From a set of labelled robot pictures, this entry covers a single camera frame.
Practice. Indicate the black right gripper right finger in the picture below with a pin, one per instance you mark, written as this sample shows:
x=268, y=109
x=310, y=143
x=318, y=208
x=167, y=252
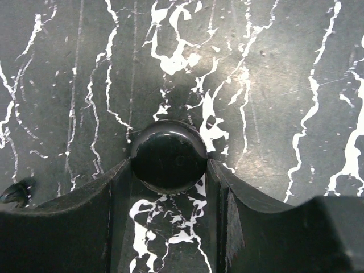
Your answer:
x=253, y=232

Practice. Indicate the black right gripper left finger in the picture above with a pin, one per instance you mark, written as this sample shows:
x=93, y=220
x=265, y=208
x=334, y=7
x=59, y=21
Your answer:
x=81, y=231

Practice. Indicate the black round earbud case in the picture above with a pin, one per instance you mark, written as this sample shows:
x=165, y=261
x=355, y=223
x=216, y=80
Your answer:
x=169, y=156

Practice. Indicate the black wireless earbud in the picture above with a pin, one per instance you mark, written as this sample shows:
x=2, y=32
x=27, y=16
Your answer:
x=19, y=194

